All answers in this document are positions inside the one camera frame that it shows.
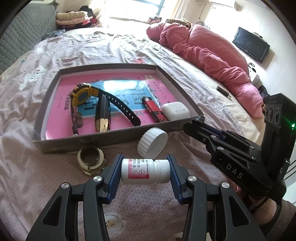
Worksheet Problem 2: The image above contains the white earbuds case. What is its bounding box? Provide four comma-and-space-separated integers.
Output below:
161, 101, 190, 121

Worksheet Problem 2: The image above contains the red lighter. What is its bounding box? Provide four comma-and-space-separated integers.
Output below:
142, 97, 168, 123

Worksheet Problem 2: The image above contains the small white medicine bottle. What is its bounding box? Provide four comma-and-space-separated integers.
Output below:
121, 159, 171, 185

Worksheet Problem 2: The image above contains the yellow black wristwatch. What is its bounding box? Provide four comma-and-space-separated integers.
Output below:
70, 83, 141, 136

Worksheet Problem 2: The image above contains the person's right hand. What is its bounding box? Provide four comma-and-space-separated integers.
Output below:
232, 182, 290, 225

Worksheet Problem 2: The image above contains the small dark lighter on bed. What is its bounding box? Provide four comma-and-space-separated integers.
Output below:
216, 86, 231, 99

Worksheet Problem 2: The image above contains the large white ribbed jar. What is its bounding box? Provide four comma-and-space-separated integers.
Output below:
137, 127, 168, 159

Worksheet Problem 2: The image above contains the clear tape roll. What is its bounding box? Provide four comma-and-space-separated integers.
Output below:
77, 146, 106, 176

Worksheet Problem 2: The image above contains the pink floral bed sheet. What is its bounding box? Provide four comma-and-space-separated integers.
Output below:
1, 29, 264, 240

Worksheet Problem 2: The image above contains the pink quilted duvet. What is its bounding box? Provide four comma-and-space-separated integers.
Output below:
147, 23, 263, 118

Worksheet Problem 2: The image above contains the pink and blue book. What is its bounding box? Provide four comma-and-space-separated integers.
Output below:
45, 72, 179, 140

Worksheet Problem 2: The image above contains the black flat television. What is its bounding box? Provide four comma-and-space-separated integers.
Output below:
232, 27, 270, 63

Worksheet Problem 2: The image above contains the shallow grey cardboard box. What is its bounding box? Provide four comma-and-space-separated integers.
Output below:
33, 63, 202, 153

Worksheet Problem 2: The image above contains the folded clothes pile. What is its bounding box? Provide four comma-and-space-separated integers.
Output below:
56, 6, 101, 31

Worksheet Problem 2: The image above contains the grey quilted headboard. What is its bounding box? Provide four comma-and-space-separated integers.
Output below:
1, 1, 58, 73

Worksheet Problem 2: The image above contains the white wall air conditioner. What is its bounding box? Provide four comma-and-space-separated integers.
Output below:
196, 0, 240, 11

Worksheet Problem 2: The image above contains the window with dark frame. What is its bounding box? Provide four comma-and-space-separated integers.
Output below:
107, 0, 165, 21

